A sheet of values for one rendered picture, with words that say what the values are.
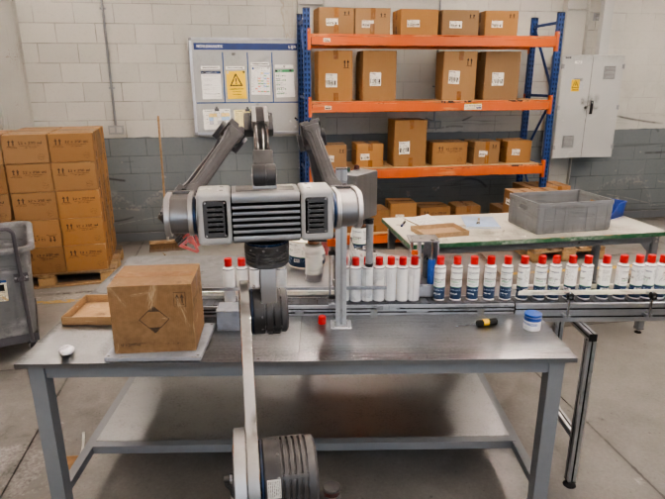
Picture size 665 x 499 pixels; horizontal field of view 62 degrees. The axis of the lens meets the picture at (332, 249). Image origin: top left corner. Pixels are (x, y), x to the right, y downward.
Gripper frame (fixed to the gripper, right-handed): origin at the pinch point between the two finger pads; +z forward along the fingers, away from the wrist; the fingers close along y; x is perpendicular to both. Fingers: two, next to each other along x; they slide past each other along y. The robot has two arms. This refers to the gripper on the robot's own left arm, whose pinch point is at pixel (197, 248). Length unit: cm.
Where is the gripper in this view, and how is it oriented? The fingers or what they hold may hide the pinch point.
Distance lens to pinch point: 234.5
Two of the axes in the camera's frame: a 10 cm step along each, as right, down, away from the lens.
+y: -1.8, -2.7, 9.4
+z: 6.3, 7.1, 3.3
